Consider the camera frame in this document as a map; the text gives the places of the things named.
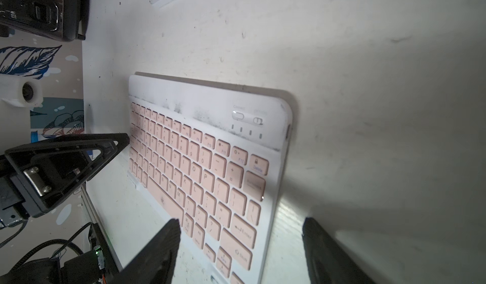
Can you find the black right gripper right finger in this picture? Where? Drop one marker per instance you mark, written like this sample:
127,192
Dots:
327,262

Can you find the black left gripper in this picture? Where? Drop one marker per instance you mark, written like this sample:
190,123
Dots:
38,177

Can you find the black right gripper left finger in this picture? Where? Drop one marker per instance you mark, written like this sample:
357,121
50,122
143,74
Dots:
155,264

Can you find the pink keyboard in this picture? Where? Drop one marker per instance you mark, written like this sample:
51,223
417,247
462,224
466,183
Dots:
213,159

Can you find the silver rice cooker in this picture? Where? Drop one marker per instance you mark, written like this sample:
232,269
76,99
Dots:
60,20

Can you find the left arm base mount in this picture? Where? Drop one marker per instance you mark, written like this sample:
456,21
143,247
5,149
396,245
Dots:
62,261

